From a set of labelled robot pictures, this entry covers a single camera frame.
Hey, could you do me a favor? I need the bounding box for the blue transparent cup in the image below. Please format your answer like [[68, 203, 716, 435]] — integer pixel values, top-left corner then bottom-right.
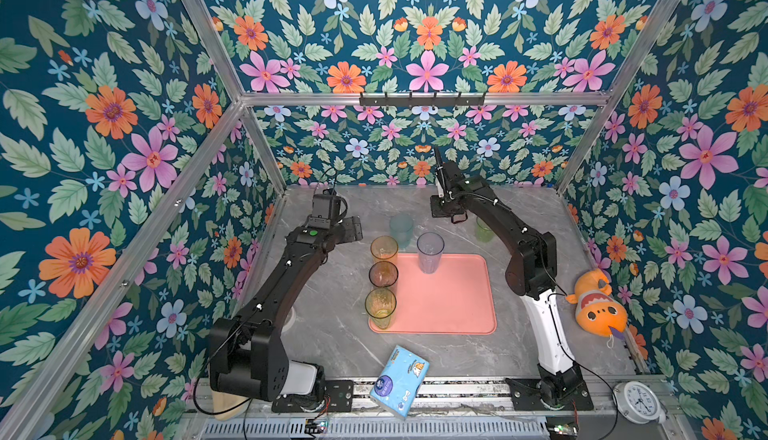
[[417, 232, 445, 274]]

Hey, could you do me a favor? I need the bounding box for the green short cup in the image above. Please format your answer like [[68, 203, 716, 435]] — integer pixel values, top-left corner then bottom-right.
[[475, 217, 495, 243]]

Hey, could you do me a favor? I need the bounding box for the teal frosted cup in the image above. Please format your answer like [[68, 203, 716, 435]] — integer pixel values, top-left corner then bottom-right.
[[389, 213, 414, 251]]

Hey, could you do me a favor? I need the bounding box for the yellow plastic cup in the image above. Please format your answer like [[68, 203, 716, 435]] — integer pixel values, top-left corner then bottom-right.
[[370, 236, 399, 264]]

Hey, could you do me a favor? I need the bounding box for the dark grey plastic cup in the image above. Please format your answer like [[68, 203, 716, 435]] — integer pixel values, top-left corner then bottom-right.
[[368, 261, 399, 290]]

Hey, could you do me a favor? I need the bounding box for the light green tall cup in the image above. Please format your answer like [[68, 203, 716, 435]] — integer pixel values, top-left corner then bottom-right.
[[365, 288, 397, 330]]

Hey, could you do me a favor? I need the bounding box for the pink plastic tray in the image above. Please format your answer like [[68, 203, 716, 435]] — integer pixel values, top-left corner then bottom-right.
[[369, 253, 497, 335]]

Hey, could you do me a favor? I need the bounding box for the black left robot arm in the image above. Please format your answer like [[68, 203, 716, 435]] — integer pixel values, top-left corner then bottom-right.
[[208, 216, 363, 402]]

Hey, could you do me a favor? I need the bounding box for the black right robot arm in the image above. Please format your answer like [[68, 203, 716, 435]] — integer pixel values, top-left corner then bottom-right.
[[430, 168, 585, 409]]

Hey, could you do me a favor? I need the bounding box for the blue tissue pack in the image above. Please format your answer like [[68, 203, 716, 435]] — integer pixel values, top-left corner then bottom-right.
[[369, 345, 430, 420]]

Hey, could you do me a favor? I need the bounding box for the orange fish plush toy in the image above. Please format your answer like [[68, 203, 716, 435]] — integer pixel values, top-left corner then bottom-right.
[[566, 269, 628, 341]]

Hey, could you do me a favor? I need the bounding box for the beige sponge block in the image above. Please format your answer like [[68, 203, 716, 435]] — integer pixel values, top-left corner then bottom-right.
[[212, 391, 250, 421]]

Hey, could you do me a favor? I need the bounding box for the white alarm clock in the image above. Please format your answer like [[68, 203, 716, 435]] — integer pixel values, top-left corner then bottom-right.
[[613, 381, 666, 425]]

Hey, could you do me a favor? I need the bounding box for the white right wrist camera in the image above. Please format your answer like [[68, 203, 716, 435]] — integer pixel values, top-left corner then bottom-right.
[[434, 147, 446, 199]]

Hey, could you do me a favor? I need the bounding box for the black hook rail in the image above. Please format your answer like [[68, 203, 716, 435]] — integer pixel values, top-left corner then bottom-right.
[[358, 92, 486, 109]]

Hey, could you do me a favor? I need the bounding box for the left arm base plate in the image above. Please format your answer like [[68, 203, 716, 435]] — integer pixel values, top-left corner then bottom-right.
[[271, 380, 355, 415]]

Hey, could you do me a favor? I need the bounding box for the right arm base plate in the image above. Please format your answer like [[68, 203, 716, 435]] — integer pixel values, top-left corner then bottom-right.
[[504, 378, 595, 412]]

